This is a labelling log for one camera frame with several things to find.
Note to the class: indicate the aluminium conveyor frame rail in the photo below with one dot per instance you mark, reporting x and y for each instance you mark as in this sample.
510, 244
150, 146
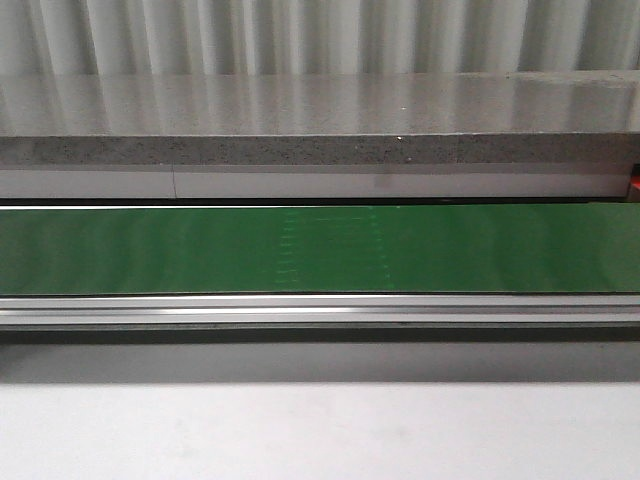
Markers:
322, 311

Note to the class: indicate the green conveyor belt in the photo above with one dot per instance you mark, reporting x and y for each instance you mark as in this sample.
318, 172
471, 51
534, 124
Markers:
468, 248

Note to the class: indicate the grey speckled stone counter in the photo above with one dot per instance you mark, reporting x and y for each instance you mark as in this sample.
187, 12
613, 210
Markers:
399, 137

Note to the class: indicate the white pleated curtain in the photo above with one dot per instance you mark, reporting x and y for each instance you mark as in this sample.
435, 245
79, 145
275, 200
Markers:
305, 37

